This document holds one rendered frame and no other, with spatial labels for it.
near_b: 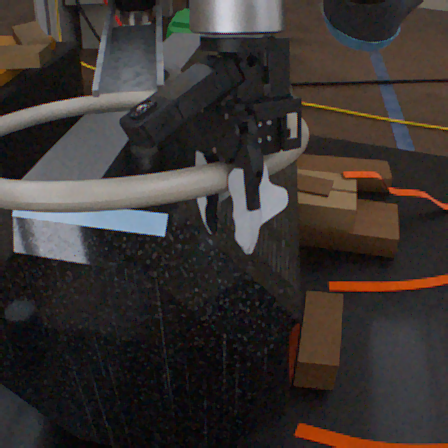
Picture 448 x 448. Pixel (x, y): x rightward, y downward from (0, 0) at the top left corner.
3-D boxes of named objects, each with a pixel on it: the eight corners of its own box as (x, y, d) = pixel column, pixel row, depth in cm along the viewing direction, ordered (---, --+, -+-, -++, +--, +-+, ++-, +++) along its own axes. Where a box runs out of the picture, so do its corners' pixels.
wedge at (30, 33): (13, 39, 189) (11, 26, 186) (38, 32, 193) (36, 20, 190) (24, 51, 175) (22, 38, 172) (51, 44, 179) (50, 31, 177)
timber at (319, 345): (332, 390, 157) (338, 365, 150) (292, 386, 159) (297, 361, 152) (338, 319, 181) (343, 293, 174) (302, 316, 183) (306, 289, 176)
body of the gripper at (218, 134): (303, 155, 55) (304, 36, 50) (234, 172, 51) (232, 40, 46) (254, 139, 61) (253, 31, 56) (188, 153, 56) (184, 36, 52)
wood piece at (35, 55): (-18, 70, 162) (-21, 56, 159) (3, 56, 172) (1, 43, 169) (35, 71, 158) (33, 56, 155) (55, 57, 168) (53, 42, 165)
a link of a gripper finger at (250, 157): (271, 209, 52) (257, 114, 50) (258, 213, 51) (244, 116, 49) (240, 205, 56) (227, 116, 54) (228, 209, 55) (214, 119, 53)
